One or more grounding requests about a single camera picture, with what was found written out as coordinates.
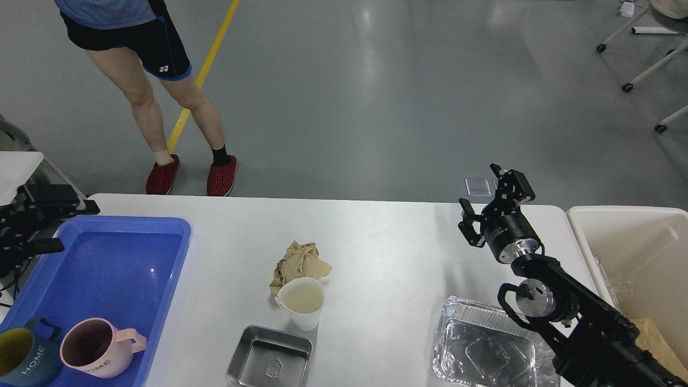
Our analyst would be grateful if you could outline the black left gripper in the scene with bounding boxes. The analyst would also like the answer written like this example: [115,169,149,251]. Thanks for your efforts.
[1,184,101,277]

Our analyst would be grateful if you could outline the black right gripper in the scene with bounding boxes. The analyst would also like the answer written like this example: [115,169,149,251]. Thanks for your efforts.
[458,163,542,264]

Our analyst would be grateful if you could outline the pink mug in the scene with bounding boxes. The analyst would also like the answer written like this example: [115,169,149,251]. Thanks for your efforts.
[59,318,147,379]

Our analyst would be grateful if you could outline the small steel tray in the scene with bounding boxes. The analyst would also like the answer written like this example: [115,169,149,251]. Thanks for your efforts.
[226,325,313,386]

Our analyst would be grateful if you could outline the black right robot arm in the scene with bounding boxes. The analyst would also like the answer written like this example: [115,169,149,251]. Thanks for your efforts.
[458,163,686,386]

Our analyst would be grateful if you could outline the white side table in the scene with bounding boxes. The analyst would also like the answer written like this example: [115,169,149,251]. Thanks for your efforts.
[0,151,44,206]

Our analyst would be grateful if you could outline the blue plastic bin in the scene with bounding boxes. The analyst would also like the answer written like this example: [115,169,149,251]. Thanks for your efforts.
[2,216,191,386]

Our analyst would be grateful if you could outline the dark blue yellow mug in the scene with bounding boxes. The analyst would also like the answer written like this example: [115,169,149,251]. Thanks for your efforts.
[1,317,63,386]

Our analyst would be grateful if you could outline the aluminium foil tray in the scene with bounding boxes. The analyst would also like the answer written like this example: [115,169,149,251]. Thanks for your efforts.
[432,296,561,386]

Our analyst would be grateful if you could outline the beige plastic bin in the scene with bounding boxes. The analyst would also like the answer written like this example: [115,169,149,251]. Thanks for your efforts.
[567,205,687,367]

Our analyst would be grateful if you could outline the rolling chair base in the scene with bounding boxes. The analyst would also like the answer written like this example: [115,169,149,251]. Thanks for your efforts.
[596,0,688,134]

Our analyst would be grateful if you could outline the crumpled brown paper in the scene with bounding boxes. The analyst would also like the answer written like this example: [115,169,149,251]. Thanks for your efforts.
[269,241,333,295]

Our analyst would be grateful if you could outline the standing person in shorts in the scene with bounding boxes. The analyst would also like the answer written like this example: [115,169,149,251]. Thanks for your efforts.
[56,1,238,197]

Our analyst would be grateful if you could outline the white paper cup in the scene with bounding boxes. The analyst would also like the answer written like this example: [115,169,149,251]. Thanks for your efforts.
[275,277,325,332]

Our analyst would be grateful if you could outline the black cables on floor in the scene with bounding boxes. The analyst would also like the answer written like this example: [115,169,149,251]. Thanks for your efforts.
[0,258,25,310]

